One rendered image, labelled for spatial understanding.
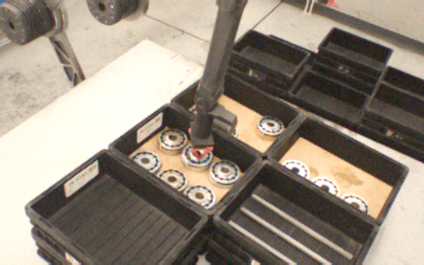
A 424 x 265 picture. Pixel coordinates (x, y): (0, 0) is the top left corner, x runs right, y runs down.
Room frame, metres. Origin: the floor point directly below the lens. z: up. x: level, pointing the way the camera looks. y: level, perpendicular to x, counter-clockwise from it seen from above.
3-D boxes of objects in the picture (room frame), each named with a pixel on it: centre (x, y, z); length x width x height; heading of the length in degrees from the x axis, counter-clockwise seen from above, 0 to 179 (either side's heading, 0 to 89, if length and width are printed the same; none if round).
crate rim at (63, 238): (0.69, 0.23, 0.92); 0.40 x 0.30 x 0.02; 63
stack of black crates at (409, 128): (1.89, -0.93, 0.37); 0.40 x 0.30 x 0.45; 68
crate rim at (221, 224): (0.78, -0.27, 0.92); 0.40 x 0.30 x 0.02; 63
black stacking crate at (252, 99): (1.23, -0.05, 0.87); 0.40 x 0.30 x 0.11; 63
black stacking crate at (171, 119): (0.96, 0.09, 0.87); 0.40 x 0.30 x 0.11; 63
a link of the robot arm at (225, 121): (1.01, 0.02, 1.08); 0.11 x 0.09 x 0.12; 69
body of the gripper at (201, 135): (1.02, 0.06, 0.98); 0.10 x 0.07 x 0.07; 17
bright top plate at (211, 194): (0.85, 0.02, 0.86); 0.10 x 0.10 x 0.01
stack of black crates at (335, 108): (2.04, -0.56, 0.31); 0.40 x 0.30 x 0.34; 68
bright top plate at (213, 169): (0.98, -0.04, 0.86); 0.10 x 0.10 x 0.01
